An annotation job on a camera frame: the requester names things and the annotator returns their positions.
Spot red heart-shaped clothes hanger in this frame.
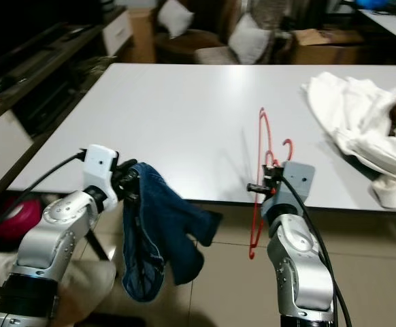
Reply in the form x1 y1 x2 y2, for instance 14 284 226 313
249 107 294 260

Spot blue denim shorts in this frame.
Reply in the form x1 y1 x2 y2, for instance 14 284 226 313
122 162 222 304

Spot white long shirt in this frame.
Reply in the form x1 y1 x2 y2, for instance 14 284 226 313
302 72 396 179

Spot magenta round plastic object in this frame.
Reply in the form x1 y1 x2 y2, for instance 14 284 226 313
0 198 42 243

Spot grey upholstered chair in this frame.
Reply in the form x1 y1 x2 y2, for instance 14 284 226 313
195 0 291 65

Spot dark sideboard with white drawers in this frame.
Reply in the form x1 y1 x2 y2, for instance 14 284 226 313
0 10 131 212

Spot white pillow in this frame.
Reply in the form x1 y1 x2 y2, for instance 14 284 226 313
157 0 193 38
229 14 272 65

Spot plain cardboard box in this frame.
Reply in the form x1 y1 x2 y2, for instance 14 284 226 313
290 29 365 65

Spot brown chair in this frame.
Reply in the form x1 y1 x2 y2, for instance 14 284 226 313
152 0 226 63

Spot white side table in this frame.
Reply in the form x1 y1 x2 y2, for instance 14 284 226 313
358 8 396 48

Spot blue object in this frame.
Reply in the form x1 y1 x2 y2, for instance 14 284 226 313
354 0 396 10

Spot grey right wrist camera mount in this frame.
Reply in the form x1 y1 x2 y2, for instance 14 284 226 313
263 161 316 220

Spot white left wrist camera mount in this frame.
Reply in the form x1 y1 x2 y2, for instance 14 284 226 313
82 144 119 212

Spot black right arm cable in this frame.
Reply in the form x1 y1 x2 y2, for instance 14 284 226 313
283 174 354 327

